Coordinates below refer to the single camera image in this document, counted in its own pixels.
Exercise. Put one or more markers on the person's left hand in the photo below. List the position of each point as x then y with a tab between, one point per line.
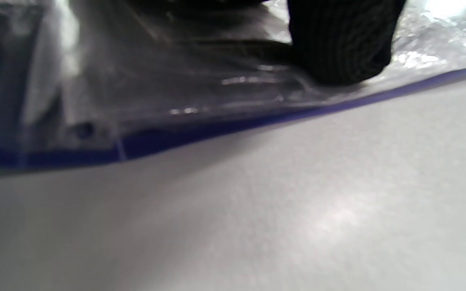
342	40

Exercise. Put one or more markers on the clear bag with blue edge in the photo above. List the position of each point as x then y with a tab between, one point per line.
217	133

